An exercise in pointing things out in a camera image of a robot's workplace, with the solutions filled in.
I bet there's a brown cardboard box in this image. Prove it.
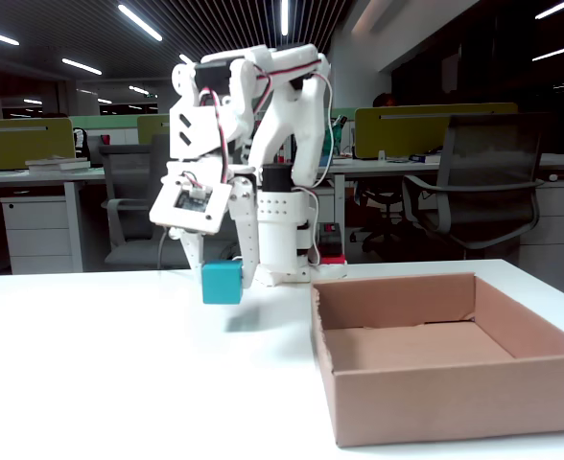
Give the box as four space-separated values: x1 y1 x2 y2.
310 272 564 449

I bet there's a red and black electronics module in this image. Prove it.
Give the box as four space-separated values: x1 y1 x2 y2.
316 221 349 267

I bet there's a stack of books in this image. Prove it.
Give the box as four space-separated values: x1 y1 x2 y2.
25 155 92 173

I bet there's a white square camera module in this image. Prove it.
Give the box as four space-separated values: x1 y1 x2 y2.
148 172 233 236

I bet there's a long yellow-green desk partition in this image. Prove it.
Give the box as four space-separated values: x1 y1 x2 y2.
353 102 521 160

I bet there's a blue cube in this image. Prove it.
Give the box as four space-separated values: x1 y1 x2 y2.
200 260 244 306

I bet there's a servo wire to gripper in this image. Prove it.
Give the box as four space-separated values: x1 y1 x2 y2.
198 87 230 186

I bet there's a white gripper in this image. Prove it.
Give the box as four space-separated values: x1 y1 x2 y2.
165 158 260 288

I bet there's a long white office desk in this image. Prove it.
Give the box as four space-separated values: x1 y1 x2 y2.
317 152 564 263

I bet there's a black camera cable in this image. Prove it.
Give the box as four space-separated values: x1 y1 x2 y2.
155 227 171 270

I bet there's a light green desk partition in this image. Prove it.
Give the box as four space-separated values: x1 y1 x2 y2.
68 113 168 131

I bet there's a black mesh office chair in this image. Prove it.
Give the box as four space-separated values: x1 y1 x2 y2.
401 113 550 263

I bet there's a small olive desk partition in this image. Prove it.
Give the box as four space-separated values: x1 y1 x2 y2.
136 113 172 146

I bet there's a grey office chair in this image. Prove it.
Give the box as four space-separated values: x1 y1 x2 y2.
98 133 192 267

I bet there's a white drawer cabinet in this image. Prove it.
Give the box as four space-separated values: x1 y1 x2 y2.
0 194 80 275

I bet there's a black chair with star base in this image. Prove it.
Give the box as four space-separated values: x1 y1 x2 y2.
351 180 408 253

